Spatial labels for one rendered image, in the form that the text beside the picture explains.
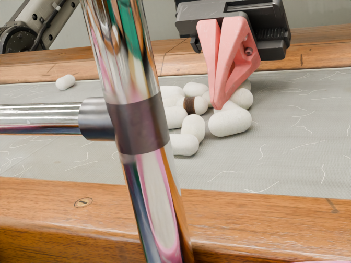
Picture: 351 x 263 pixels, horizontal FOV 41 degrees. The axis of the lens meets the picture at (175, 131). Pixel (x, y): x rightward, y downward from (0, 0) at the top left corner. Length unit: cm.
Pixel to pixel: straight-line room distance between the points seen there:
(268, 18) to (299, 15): 204
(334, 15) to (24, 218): 228
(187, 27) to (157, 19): 222
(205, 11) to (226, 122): 11
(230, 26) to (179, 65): 20
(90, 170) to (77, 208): 11
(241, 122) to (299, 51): 19
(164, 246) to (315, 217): 8
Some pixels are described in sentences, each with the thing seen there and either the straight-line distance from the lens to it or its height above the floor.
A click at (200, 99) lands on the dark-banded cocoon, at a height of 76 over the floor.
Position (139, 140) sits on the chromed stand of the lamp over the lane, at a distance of 19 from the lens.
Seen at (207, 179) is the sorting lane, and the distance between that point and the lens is 35.
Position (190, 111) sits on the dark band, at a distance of 46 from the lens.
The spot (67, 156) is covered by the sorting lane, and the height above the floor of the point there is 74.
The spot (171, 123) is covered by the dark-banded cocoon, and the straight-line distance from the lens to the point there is 43.
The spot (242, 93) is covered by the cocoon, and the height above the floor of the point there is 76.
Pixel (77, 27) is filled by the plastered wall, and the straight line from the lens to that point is 292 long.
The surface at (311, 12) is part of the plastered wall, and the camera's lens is 250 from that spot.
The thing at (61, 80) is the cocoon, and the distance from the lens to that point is 66.
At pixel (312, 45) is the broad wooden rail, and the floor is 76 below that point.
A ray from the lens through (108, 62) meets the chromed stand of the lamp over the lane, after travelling 18.
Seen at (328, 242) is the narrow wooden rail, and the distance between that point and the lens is 23.
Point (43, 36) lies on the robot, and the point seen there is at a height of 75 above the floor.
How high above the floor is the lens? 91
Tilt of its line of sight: 22 degrees down
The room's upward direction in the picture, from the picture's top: 11 degrees counter-clockwise
